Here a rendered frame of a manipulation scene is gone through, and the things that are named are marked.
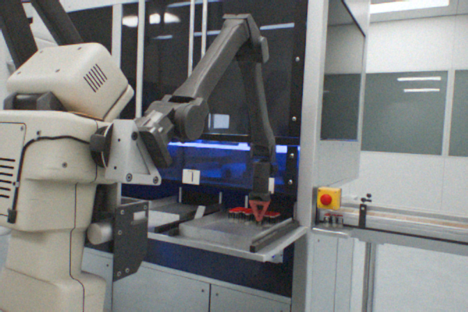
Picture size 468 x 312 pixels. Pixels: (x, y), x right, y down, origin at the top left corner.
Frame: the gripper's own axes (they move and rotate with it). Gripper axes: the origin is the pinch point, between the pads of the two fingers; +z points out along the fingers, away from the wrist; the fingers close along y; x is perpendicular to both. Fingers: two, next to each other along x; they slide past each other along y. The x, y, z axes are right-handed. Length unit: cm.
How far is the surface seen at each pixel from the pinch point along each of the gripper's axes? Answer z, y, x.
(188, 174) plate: -10.8, 24.6, 35.6
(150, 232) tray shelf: 4.1, -17.3, 32.7
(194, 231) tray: 2.0, -18.2, 17.5
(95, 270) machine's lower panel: 42, 38, 88
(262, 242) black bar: 2.4, -21.3, -4.6
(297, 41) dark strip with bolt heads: -64, 14, -9
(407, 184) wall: 33, 454, -141
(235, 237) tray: 1.6, -21.9, 3.6
